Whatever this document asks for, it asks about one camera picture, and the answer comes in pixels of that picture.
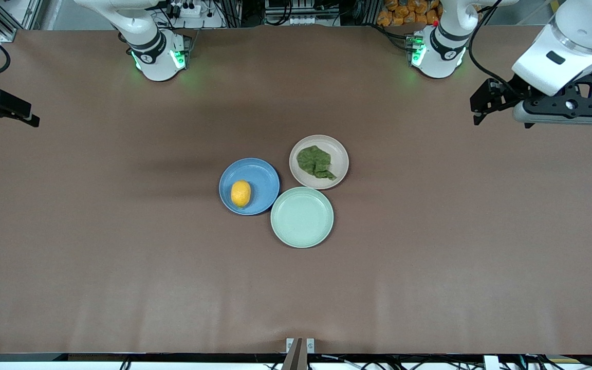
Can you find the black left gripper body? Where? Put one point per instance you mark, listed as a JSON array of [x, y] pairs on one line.
[[511, 90]]

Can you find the green lettuce leaf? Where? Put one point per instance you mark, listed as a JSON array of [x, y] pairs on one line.
[[312, 159]]

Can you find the yellow lemon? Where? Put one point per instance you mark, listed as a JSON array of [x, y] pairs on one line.
[[240, 193]]

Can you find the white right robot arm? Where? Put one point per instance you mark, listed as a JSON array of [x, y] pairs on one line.
[[154, 61]]

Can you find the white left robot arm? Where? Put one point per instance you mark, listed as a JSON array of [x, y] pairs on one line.
[[440, 56]]

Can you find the bag of orange items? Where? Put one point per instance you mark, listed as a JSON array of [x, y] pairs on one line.
[[399, 13]]

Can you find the pink plate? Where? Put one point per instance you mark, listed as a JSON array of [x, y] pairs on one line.
[[339, 154]]

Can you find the white power strip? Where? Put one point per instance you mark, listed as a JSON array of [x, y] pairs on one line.
[[190, 7]]

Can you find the white electronics box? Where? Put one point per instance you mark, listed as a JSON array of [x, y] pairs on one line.
[[291, 19]]

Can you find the light green plate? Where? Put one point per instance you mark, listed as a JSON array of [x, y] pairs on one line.
[[302, 217]]

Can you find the blue plate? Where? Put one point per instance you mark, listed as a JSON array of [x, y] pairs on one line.
[[262, 180]]

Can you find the brown table cover sheet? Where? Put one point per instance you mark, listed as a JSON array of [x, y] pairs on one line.
[[296, 298]]

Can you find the aluminium frame profile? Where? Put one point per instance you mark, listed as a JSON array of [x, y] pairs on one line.
[[5, 28]]

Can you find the metal table edge bracket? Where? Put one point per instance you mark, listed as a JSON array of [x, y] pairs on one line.
[[296, 354]]

